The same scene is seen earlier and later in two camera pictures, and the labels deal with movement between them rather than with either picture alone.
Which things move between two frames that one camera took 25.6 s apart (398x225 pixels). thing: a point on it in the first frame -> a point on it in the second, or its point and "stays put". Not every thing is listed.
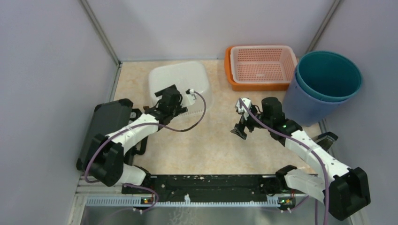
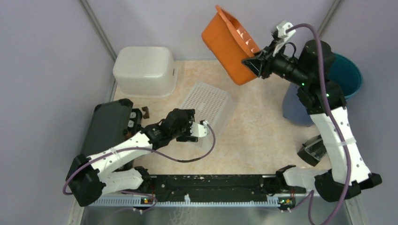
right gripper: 239,130 -> 259,67
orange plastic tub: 248,86 -> 230,42
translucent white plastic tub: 191,77 -> 145,72
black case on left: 107,117 stays put
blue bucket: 300,105 stays put
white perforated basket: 263,64 -> 214,106
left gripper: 179,108 -> 187,137
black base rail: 209,185 stays put
